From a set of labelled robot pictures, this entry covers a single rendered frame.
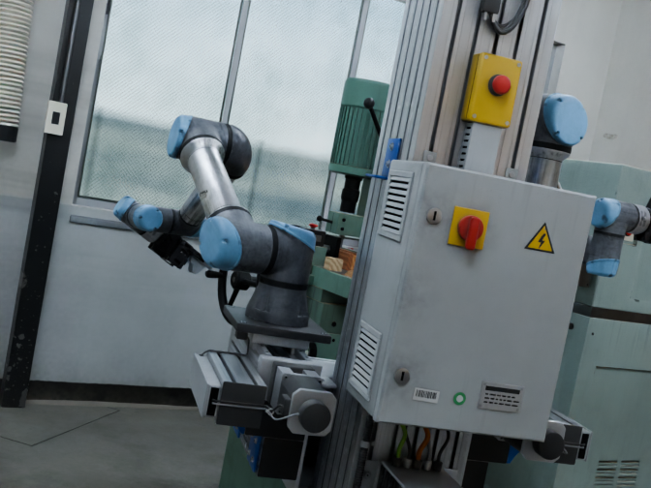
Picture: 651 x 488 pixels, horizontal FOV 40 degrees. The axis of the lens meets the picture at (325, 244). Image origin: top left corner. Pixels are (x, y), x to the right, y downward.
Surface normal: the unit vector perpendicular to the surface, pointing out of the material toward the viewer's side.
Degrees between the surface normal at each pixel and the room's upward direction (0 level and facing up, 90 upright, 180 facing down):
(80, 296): 90
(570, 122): 82
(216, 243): 94
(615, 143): 90
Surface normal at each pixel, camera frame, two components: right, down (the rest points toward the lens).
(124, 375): 0.48, 0.15
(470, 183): 0.24, 0.11
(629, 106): -0.86, -0.13
